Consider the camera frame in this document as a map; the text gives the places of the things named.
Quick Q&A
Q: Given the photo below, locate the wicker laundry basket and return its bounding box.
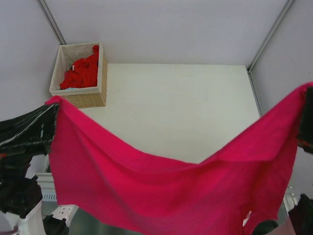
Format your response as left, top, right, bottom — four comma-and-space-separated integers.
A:
49, 42, 108, 109

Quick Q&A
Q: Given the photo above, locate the magenta t shirt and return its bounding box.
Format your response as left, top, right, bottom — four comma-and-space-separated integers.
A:
48, 83, 313, 235

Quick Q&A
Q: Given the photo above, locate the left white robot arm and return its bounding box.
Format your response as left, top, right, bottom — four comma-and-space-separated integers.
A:
0, 103, 78, 235

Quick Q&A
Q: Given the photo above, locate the red t shirt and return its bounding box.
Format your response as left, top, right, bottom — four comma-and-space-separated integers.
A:
60, 45, 99, 90

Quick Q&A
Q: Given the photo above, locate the left white cable duct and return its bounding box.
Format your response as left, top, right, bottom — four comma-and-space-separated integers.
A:
43, 192, 57, 202

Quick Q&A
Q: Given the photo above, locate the left aluminium frame post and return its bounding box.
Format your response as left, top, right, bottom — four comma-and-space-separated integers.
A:
37, 0, 67, 45

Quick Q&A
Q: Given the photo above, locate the aluminium frame post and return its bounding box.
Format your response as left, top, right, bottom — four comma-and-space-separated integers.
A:
246, 0, 296, 73
37, 0, 67, 45

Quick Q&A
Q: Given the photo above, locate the right aluminium frame post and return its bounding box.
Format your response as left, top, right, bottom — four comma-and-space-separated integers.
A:
246, 0, 296, 73

